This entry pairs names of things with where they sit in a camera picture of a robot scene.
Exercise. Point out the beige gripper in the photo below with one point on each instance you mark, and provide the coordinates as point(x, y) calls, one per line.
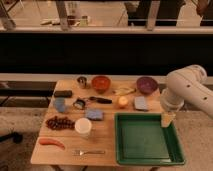
point(167, 118)

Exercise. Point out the red chili pepper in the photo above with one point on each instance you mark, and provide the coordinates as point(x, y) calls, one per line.
point(49, 141)

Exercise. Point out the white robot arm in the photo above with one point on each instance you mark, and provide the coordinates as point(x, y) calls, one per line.
point(186, 84)

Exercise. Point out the white plastic cup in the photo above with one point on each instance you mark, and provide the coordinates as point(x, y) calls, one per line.
point(83, 127)

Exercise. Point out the small metal cup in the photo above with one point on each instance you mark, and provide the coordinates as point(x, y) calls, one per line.
point(82, 82)

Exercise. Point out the grey blue cloth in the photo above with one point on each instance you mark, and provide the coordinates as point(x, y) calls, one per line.
point(140, 103)

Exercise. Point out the green plastic tray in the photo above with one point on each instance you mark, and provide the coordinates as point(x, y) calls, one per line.
point(141, 140)

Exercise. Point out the purple bowl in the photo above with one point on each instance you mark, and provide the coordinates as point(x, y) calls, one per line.
point(146, 85)

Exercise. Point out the orange round fruit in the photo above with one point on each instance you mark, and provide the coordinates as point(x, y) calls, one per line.
point(122, 102)

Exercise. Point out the yellow banana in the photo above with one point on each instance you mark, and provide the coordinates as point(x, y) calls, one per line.
point(123, 91)

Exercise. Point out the blue sponge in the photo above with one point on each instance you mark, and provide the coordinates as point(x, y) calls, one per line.
point(94, 114)

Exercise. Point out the red bowl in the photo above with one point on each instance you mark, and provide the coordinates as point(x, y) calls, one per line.
point(100, 83)

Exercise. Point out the small round metal tin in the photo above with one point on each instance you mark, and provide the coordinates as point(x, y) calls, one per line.
point(79, 104)

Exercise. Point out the wooden table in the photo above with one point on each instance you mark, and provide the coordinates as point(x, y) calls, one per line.
point(102, 136)

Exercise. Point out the silver metal fork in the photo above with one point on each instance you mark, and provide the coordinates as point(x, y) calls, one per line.
point(83, 152)

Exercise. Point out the black rectangular block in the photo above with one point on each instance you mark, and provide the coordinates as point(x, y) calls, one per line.
point(64, 93)

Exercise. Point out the dark red grape bunch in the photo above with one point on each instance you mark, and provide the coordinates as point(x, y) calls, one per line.
point(60, 123)

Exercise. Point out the black handled tool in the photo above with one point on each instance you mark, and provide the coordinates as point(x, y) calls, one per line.
point(100, 100)

